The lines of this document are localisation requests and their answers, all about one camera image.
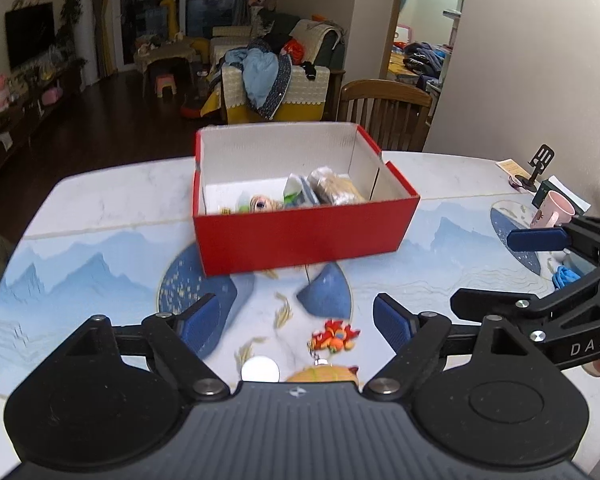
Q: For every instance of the round silver tin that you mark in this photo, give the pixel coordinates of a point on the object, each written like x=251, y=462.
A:
x=260, y=370

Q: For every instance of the flat screen television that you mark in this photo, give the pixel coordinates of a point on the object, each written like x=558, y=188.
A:
x=30, y=35

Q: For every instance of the red cardboard box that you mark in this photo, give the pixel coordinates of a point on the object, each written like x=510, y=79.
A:
x=300, y=245

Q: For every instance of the yellow grey curtain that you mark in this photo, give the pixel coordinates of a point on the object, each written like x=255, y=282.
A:
x=105, y=15

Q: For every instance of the pink mug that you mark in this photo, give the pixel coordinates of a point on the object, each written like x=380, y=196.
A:
x=552, y=210

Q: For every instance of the sofa with cream cover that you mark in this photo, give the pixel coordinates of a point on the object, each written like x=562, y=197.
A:
x=305, y=90

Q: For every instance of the yellow giraffe toy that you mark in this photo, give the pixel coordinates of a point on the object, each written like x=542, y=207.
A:
x=170, y=15

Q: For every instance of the green white packet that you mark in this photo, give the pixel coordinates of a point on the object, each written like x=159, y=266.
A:
x=296, y=192

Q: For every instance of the coffee table with cloth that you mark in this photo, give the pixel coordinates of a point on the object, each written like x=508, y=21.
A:
x=165, y=55

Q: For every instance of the pale green mug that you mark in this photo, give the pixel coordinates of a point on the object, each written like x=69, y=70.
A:
x=577, y=261

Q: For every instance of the round cartoon face badge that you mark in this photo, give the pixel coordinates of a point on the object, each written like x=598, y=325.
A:
x=262, y=204

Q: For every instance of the blue cloth item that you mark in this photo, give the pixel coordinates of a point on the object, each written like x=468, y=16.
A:
x=565, y=277

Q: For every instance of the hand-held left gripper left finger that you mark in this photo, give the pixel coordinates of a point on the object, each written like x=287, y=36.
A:
x=200, y=322

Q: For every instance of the dark green box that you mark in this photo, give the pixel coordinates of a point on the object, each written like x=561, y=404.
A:
x=542, y=190

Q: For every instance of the tall potted plant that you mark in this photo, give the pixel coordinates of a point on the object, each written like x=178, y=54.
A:
x=70, y=15

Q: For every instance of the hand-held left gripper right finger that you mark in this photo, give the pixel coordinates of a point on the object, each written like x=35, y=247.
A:
x=392, y=320

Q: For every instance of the wooden chair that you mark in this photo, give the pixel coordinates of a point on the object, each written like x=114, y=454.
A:
x=385, y=110

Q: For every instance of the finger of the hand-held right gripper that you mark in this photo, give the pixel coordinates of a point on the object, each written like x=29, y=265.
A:
x=490, y=305
x=535, y=239

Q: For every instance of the pink bag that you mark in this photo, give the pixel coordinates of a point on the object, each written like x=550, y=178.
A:
x=51, y=96

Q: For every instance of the white tower air conditioner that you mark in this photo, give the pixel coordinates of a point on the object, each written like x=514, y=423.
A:
x=86, y=30

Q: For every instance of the clear bag of bread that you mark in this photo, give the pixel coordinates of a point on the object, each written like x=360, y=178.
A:
x=337, y=187

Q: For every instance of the pile of blue clothes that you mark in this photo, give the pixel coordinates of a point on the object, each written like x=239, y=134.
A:
x=260, y=75

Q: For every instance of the bed with clothes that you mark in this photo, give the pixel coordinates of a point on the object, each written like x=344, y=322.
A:
x=420, y=60

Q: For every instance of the small green tube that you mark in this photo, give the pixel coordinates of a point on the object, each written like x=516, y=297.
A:
x=242, y=208

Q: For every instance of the pink plastic stool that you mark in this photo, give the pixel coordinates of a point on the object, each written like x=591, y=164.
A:
x=165, y=82

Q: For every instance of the yellow card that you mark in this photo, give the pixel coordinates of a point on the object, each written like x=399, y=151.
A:
x=507, y=166

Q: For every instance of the black phone stand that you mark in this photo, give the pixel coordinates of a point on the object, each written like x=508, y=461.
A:
x=540, y=160

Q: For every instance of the dark low television cabinet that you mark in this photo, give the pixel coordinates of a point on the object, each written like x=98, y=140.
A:
x=25, y=120

